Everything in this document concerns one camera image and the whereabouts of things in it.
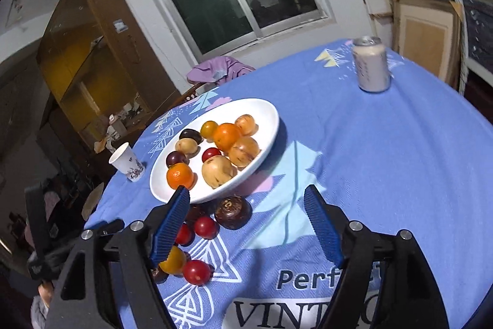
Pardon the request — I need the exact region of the wooden chair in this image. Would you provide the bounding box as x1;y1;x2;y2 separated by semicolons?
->
180;80;210;103

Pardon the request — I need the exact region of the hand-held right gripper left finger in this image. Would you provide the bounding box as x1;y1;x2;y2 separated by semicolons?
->
45;186;191;329

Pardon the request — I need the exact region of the orange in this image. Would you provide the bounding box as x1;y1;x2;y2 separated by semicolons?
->
213;123;242;151
166;162;195;190

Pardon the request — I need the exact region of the white drink can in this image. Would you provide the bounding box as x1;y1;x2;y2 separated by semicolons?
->
352;37;391;94

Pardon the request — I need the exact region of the white crumpled cloth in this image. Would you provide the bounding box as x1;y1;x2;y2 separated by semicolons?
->
94;138;116;154

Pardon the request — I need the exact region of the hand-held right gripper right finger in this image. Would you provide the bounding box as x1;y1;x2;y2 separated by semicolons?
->
304;184;450;329

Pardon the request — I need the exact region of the yellow tomato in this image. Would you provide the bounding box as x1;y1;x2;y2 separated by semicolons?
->
159;246;188;274
200;120;219;140

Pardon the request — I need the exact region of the wooden glass cabinet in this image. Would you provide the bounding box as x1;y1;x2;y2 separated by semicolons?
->
36;0;181;152

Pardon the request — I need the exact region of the beige round seat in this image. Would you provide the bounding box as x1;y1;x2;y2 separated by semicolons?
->
82;183;105;219

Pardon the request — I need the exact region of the beige round fruit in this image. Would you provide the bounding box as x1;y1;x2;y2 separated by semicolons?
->
175;138;200;155

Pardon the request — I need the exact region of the orange passion fruit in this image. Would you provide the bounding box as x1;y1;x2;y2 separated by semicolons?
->
234;114;258;136
227;136;260;168

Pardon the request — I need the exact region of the white plate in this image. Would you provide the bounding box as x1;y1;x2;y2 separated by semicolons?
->
149;98;280;204

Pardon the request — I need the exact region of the person's left hand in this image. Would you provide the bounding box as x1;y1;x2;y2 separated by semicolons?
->
38;281;55;310

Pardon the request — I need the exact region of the white metal shelf rack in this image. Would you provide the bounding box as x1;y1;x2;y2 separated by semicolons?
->
426;0;493;93

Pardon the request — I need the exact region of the wooden picture frame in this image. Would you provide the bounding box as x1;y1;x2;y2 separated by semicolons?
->
392;0;465;91

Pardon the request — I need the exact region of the white paper cup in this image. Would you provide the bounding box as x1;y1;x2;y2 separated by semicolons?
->
108;142;145;183

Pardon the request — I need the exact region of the person's left forearm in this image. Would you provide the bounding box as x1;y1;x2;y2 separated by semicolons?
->
30;304;52;329

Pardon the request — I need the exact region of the pink cloth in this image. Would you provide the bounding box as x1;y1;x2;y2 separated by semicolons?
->
42;190;62;237

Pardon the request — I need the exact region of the large beige spotted fruit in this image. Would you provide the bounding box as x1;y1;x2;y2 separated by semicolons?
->
202;155;237;188

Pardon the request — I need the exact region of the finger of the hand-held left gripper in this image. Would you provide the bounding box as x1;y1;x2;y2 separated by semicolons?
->
90;219;126;239

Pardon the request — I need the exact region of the blue printed tablecloth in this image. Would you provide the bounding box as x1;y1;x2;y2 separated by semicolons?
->
83;38;493;329

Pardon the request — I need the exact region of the brown mangosteen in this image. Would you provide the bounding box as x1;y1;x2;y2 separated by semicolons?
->
214;196;253;229

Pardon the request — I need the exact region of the purple jacket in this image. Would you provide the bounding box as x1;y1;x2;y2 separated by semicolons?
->
187;56;255;85

